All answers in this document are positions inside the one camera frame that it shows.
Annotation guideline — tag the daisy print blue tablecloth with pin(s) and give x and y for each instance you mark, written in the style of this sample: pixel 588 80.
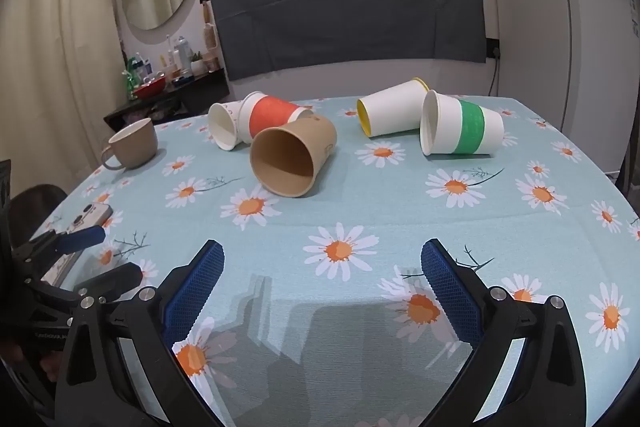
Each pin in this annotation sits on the daisy print blue tablecloth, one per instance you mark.
pixel 360 212

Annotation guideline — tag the white spray can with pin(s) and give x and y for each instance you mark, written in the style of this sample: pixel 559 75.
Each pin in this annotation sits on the white spray can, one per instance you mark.
pixel 183 54

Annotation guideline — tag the beige ceramic mug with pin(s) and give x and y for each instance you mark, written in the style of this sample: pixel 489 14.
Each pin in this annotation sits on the beige ceramic mug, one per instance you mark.
pixel 135 144

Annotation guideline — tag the black chair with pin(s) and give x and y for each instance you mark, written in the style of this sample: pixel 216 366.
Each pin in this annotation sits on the black chair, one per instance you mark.
pixel 37 204

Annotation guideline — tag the small potted plant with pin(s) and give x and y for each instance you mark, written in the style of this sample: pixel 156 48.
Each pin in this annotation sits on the small potted plant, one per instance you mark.
pixel 197 64

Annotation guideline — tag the red banded white paper cup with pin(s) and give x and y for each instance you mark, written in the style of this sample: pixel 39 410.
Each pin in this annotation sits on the red banded white paper cup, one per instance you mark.
pixel 267 117

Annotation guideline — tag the dark side table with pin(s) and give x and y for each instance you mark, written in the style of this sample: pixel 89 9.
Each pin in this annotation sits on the dark side table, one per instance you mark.
pixel 200 94

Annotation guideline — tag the cream curtain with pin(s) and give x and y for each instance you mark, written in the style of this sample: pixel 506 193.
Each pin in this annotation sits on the cream curtain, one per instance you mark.
pixel 55 57

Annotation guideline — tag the brown paper cup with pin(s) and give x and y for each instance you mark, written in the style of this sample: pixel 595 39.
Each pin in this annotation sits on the brown paper cup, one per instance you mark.
pixel 295 157

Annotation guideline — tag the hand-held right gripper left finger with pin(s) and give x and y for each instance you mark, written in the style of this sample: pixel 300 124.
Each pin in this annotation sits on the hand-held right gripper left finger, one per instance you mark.
pixel 197 292

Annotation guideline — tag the white smartphone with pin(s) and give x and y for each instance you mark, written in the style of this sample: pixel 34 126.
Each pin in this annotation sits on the white smartphone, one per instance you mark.
pixel 90 214

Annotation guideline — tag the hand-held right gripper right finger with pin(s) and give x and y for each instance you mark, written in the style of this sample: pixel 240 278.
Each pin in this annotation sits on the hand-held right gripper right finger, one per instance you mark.
pixel 450 294

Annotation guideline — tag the dark grey wall cloth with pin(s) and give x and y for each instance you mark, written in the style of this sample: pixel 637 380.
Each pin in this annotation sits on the dark grey wall cloth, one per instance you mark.
pixel 345 2

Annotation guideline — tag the yellow lined white paper cup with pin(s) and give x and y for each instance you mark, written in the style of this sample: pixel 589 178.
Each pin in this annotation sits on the yellow lined white paper cup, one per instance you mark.
pixel 395 112

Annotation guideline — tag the green banded white paper cup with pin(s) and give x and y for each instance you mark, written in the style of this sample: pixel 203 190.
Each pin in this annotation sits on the green banded white paper cup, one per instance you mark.
pixel 467 129

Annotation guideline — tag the green plastic bottle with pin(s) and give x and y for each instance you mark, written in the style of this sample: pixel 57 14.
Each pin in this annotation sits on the green plastic bottle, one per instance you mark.
pixel 130 82

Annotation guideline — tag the red bowl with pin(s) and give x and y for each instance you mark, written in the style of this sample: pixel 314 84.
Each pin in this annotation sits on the red bowl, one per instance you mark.
pixel 150 88

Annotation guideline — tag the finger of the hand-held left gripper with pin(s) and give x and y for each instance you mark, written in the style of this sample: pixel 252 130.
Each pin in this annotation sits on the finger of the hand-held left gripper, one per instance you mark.
pixel 117 279
pixel 85 238

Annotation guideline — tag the white refrigerator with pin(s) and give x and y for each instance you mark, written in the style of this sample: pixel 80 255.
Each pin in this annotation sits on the white refrigerator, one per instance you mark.
pixel 550 47

